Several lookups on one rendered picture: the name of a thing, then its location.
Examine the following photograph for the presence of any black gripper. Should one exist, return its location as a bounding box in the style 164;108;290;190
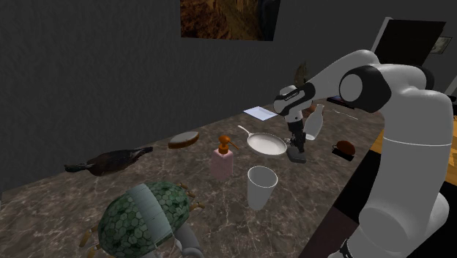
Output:
287;119;308;155

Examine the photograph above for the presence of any grey rectangular block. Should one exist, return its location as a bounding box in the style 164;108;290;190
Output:
285;147;308;164

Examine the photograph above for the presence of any white bottle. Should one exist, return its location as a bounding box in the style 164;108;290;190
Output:
304;103;325;141

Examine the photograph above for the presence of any white frying pan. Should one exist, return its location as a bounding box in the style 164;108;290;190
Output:
237;124;289;158

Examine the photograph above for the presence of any brown lump on black base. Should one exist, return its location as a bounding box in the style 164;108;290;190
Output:
331;139;357;163

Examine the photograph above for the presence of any white paper sheet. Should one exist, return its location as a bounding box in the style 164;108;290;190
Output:
242;106;279;122

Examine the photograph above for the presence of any thin grey pen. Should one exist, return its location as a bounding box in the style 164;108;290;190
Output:
331;108;360;121

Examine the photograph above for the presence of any dark flat tablet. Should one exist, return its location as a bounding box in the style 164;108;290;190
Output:
326;94;357;110

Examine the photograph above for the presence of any white cup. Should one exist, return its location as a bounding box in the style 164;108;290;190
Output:
246;165;279;212

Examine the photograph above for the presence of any potted plant in brown pot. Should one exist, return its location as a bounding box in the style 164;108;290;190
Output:
293;60;318;119

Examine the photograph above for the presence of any dark robot stand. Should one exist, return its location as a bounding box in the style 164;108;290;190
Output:
299;150;457;258

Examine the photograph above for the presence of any pink soap dispenser orange pump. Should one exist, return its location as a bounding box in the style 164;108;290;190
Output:
209;134;241;182

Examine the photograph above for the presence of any brown bread loaf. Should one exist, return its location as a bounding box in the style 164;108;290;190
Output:
167;130;201;150

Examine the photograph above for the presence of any green hexagon-patterned turtle figure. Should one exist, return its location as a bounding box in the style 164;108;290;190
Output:
78;180;207;258

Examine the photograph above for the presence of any dark duck figure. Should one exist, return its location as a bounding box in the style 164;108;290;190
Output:
64;146;155;177

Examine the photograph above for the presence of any brown wall picture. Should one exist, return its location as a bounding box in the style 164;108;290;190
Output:
179;0;281;43

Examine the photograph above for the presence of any dark doorway with white frame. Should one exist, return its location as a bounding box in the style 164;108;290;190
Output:
370;16;447;68

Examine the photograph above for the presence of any small framed wall picture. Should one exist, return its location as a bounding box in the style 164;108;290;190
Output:
429;35;453;56

